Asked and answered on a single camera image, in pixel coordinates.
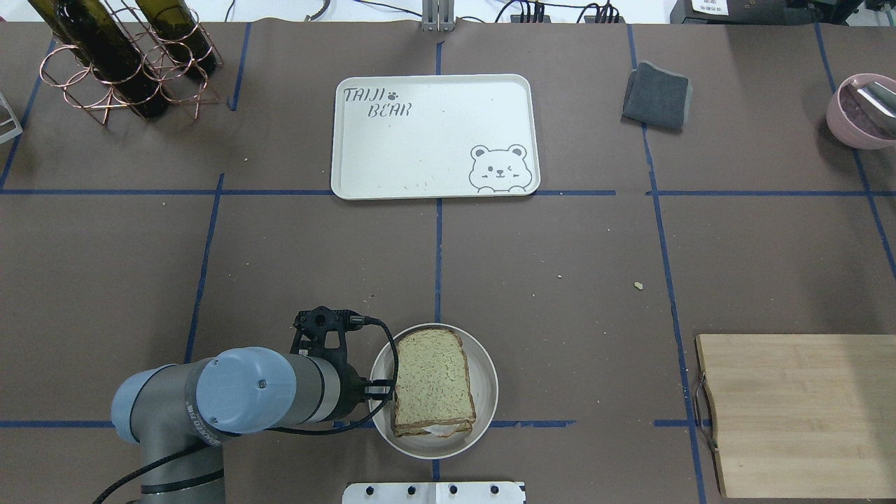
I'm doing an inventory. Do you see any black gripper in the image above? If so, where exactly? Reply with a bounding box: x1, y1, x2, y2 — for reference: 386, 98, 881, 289
329, 350, 395, 421

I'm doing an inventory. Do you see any bread slice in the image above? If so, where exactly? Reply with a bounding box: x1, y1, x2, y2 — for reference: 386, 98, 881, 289
392, 420, 473, 438
393, 328, 477, 426

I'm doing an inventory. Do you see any white round plate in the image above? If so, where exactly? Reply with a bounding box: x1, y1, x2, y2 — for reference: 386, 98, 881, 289
368, 323, 498, 460

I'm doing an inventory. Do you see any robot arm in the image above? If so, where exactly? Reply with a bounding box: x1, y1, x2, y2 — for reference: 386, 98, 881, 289
110, 346, 394, 503

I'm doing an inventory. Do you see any white bear tray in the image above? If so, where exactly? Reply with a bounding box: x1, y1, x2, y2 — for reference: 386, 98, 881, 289
330, 73, 541, 200

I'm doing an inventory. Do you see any fried egg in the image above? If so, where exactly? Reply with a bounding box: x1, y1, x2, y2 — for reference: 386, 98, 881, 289
421, 421, 473, 438

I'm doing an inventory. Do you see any bread slice on plate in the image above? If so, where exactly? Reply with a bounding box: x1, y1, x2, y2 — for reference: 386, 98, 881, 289
392, 420, 473, 438

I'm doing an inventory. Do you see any grey folded cloth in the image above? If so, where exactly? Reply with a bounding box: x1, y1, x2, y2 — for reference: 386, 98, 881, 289
622, 61, 692, 132

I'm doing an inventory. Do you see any dark green wine bottle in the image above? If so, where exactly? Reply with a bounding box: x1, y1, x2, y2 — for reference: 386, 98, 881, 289
137, 1, 218, 82
29, 1, 169, 119

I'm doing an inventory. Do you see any wooden cutting board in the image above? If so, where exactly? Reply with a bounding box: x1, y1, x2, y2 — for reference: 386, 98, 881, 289
696, 334, 895, 500

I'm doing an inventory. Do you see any pink bowl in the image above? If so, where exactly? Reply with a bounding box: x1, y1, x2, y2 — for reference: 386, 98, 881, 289
826, 73, 895, 150

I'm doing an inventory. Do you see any metal scoop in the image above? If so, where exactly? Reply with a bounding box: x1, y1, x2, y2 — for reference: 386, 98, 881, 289
852, 82, 895, 129

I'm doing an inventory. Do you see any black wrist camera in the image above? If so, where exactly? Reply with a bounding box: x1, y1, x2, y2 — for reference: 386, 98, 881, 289
289, 306, 367, 361

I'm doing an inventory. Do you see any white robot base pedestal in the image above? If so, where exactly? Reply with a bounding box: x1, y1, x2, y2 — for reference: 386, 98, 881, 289
342, 481, 527, 503

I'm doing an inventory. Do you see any copper wire bottle rack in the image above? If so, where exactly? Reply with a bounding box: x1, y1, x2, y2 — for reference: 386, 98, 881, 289
31, 1, 222, 125

